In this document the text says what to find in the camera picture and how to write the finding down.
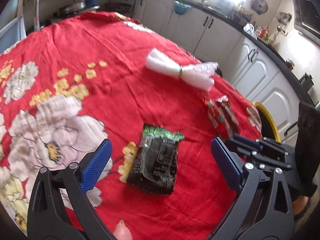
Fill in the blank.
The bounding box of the blue hanging basket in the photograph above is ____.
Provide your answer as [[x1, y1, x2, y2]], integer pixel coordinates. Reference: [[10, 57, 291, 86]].
[[174, 1, 191, 15]]

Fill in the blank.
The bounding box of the yellow trash bin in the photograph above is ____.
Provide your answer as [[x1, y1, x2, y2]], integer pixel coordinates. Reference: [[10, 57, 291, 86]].
[[253, 101, 281, 142]]

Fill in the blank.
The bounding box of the white plastic straw bundle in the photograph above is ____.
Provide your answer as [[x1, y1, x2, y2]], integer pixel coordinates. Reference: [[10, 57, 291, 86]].
[[146, 48, 219, 91]]

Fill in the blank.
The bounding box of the grey metal kettle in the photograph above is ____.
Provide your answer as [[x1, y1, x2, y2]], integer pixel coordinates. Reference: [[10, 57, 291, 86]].
[[299, 73, 314, 92]]

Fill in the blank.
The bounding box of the brown chocolate bar wrapper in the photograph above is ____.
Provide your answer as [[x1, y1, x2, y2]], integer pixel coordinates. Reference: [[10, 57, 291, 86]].
[[215, 95, 240, 138]]

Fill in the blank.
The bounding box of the grey plastic drawer unit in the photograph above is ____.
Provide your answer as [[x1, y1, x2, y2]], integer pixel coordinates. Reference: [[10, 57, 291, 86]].
[[0, 0, 27, 53]]

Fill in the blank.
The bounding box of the silver wrapper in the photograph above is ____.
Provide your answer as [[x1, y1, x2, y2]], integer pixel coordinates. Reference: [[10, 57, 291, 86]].
[[205, 99, 229, 140]]

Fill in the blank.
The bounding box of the black range hood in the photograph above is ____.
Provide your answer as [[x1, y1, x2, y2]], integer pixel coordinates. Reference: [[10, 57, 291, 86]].
[[293, 0, 319, 45]]

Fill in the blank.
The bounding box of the steel cooking pot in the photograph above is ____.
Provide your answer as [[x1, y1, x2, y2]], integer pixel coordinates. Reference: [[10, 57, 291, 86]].
[[59, 0, 100, 15]]

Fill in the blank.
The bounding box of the black green snack packet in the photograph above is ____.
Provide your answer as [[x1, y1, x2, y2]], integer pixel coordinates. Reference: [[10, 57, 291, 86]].
[[126, 124, 184, 195]]

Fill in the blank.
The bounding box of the left hand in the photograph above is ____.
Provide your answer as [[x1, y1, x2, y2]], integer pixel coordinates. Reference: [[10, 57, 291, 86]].
[[113, 220, 133, 240]]

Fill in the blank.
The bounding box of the white black cabinet run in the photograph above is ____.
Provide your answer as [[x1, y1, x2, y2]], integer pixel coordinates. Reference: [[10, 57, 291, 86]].
[[135, 0, 311, 146]]

